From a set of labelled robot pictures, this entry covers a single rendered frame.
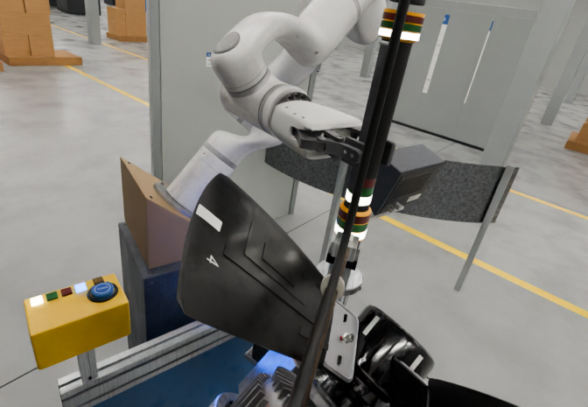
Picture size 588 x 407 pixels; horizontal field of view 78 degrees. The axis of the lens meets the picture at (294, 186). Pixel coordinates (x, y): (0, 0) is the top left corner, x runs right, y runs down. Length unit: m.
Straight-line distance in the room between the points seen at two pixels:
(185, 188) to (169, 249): 0.17
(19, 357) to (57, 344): 1.44
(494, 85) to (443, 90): 0.75
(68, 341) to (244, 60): 0.59
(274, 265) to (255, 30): 0.34
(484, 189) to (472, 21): 4.30
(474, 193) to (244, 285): 2.22
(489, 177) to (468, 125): 4.07
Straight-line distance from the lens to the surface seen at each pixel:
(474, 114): 6.51
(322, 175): 2.44
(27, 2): 8.46
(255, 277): 0.40
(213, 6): 2.31
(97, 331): 0.84
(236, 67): 0.56
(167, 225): 1.04
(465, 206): 2.54
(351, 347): 0.53
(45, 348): 0.83
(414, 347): 0.55
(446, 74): 6.60
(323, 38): 0.69
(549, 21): 4.61
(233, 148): 1.08
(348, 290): 0.54
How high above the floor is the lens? 1.63
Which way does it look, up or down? 26 degrees down
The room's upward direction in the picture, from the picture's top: 9 degrees clockwise
